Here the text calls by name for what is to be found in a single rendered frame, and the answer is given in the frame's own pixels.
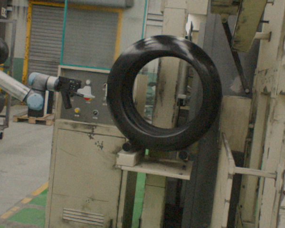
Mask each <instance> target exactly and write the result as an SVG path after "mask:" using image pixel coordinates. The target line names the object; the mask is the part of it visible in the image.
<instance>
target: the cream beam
mask: <svg viewBox="0 0 285 228"><path fill-rule="evenodd" d="M233 1H235V2H241V0H210V1H209V2H210V9H209V10H210V13H211V14H220V12H225V13H230V15H236V16H237V14H238V13H237V9H238V6H236V5H232V2H233Z"/></svg>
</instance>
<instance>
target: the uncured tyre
mask: <svg viewBox="0 0 285 228"><path fill-rule="evenodd" d="M161 57H176V58H179V59H183V60H185V61H187V62H188V63H190V64H191V65H192V66H193V67H194V69H195V70H196V71H197V73H198V75H199V77H200V79H201V83H202V88H203V100H202V105H201V108H200V110H199V112H198V114H196V116H195V117H194V118H193V119H192V120H191V121H189V122H188V123H186V124H185V125H182V126H179V127H178V128H172V129H164V128H159V127H158V126H155V125H153V124H150V123H149V122H147V121H146V120H144V119H143V118H142V116H141V115H140V114H139V112H138V110H137V108H136V107H135V105H134V102H133V84H134V80H135V78H136V77H137V75H138V73H139V72H140V70H141V69H142V68H143V67H144V66H145V65H146V64H147V63H149V62H150V61H153V60H155V59H157V58H161ZM106 101H107V106H108V110H109V114H110V116H111V119H112V121H113V122H114V124H115V126H116V127H117V129H118V130H119V131H120V132H121V133H122V134H123V135H124V136H125V137H126V138H127V139H128V140H130V141H131V142H133V143H134V144H136V145H138V146H140V147H142V148H145V149H147V150H151V151H157V152H172V151H177V150H180V149H184V148H186V147H189V146H191V145H193V144H194V143H196V141H198V140H200V139H201V138H202V137H203V136H204V135H205V134H206V133H207V132H208V131H209V130H210V128H212V126H213V124H214V122H215V121H216V119H217V116H218V114H219V111H220V107H221V101H222V86H221V80H220V76H219V73H218V70H217V68H216V66H215V64H214V62H213V61H212V59H211V58H210V57H209V56H208V54H207V53H206V52H205V51H204V50H203V49H202V48H200V47H199V46H198V45H196V44H194V43H193V42H192V41H190V40H188V39H185V38H182V37H178V36H174V35H154V36H149V37H146V38H143V39H140V40H139V41H137V42H135V43H133V44H132V45H130V46H129V47H128V48H127V49H126V50H124V51H123V52H122V54H121V55H120V56H119V57H118V58H117V59H116V61H115V62H114V64H113V66H112V69H111V71H110V74H109V77H108V80H107V96H106Z"/></svg>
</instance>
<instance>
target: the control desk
mask: <svg viewBox="0 0 285 228"><path fill-rule="evenodd" d="M109 74H110V71H109V70H100V69H90V68H86V67H76V66H64V65H58V76H57V77H59V76H63V77H67V78H73V79H77V80H81V81H82V83H81V88H80V89H83V88H84V87H85V86H89V87H90V89H91V95H93V96H95V98H92V99H89V98H84V97H81V96H77V95H69V97H70V101H71V104H72V108H70V109H65V106H64V102H63V100H62V96H61V92H56V103H55V114H54V119H55V120H54V127H53V138H52V149H51V155H50V166H49V177H48V188H47V203H46V215H45V221H44V228H131V227H132V219H133V207H134V197H135V189H136V184H137V175H138V172H134V171H129V170H122V169H116V168H115V167H116V158H117V153H118V152H119V151H121V150H123V144H124V143H125V142H127V141H128V139H127V138H126V137H125V136H124V135H123V134H122V133H121V132H120V131H119V130H118V129H117V127H116V126H115V124H114V122H113V121H112V119H111V116H110V114H109V110H108V106H107V101H106V84H107V80H108V77H109ZM147 81H148V75H140V74H138V75H137V77H136V78H135V80H134V84H133V102H134V105H135V107H136V108H137V110H138V112H139V114H140V115H141V116H142V118H143V117H144V108H145V99H146V90H147Z"/></svg>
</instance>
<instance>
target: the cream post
mask: <svg viewBox="0 0 285 228"><path fill-rule="evenodd" d="M188 8H189V0H165V4H164V12H163V21H162V30H161V35H174V36H178V37H182V38H185V34H186V25H187V16H188ZM181 67H182V59H179V58H176V57H161V58H159V60H158V69H157V77H156V87H155V96H154V104H153V113H152V121H151V124H153V125H155V126H158V127H159V128H164V129H172V128H174V126H175V117H176V109H177V101H178V92H179V84H180V75H181ZM148 155H155V156H162V157H166V158H171V152H157V151H151V150H148ZM168 179H169V177H166V176H160V175H154V174H147V173H146V174H145V183H144V190H143V191H144V192H143V201H142V215H141V223H140V228H162V226H163V218H164V207H165V201H166V196H167V188H168Z"/></svg>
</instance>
